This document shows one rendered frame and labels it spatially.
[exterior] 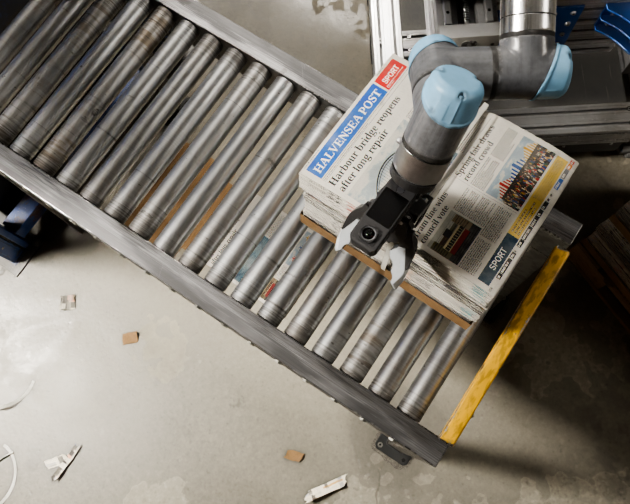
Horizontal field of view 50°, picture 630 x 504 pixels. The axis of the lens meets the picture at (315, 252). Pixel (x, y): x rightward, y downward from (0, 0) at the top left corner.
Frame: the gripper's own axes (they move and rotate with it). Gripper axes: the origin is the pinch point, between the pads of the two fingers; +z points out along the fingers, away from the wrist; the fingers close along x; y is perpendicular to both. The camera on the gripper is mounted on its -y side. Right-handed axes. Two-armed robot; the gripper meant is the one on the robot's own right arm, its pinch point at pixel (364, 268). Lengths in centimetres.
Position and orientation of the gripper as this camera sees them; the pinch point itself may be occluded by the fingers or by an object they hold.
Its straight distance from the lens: 109.9
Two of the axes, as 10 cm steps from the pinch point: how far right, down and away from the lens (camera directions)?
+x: -8.2, -5.4, 2.0
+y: 5.1, -5.2, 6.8
